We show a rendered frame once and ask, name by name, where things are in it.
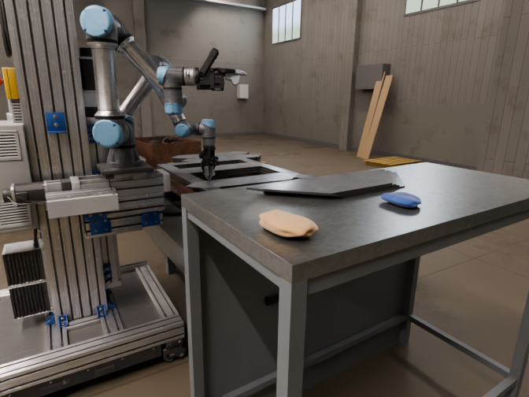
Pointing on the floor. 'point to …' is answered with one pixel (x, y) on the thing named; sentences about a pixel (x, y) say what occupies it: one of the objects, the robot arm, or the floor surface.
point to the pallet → (390, 161)
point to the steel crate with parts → (165, 148)
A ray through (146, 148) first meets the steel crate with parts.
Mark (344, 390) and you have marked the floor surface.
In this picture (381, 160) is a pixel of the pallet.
